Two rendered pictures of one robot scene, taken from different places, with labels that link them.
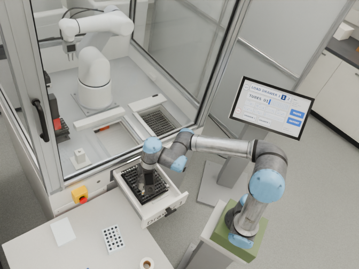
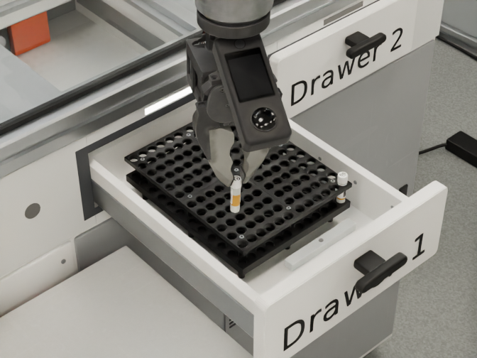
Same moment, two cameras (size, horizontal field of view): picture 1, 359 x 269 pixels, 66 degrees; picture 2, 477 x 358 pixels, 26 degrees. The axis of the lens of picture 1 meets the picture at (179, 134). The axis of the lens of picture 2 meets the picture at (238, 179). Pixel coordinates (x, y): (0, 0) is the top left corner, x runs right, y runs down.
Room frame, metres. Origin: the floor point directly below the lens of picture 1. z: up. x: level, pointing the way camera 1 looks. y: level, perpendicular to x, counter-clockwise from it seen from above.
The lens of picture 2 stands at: (-0.10, -0.04, 1.71)
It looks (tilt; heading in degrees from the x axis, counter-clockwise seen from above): 41 degrees down; 9
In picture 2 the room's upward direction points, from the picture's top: straight up
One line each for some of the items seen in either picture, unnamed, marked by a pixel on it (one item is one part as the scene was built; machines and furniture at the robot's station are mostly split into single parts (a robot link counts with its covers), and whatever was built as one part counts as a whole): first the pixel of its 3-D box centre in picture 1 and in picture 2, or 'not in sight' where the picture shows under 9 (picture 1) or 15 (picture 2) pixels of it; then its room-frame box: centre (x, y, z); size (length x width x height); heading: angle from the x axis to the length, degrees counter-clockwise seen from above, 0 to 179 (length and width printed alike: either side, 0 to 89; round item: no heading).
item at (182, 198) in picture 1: (165, 209); (353, 273); (0.72, -0.04, 0.87); 0.29 x 0.02 x 0.11; 140
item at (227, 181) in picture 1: (241, 156); not in sight; (1.61, -0.56, 0.51); 0.50 x 0.45 x 1.02; 178
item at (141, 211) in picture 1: (143, 181); (231, 188); (0.86, 0.12, 0.86); 0.40 x 0.26 x 0.06; 50
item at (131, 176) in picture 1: (144, 182); (236, 189); (0.85, 0.11, 0.87); 0.22 x 0.18 x 0.06; 50
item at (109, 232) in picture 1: (112, 239); not in sight; (0.53, 0.17, 0.78); 0.12 x 0.08 x 0.04; 39
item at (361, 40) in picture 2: not in sight; (360, 42); (1.15, -0.02, 0.91); 0.07 x 0.04 x 0.01; 140
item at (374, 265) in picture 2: (169, 211); (373, 266); (0.71, -0.06, 0.91); 0.07 x 0.04 x 0.01; 140
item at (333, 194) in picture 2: (155, 193); (294, 214); (0.79, 0.03, 0.90); 0.18 x 0.02 x 0.01; 140
